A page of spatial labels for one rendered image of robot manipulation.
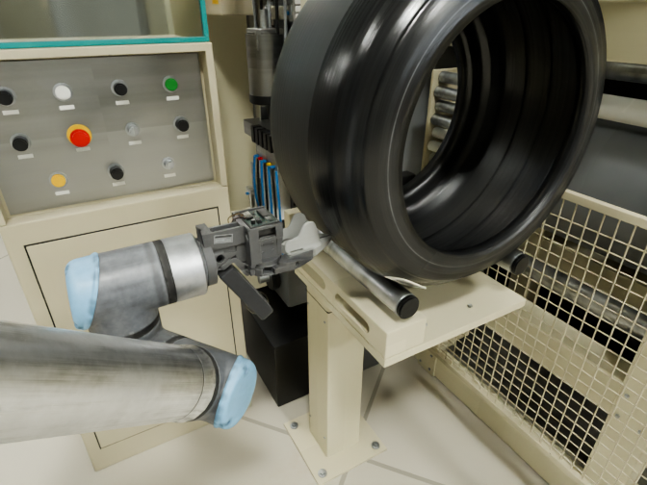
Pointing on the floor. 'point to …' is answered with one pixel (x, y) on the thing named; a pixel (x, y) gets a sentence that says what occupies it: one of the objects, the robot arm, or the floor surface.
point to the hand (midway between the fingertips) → (323, 242)
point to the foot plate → (349, 459)
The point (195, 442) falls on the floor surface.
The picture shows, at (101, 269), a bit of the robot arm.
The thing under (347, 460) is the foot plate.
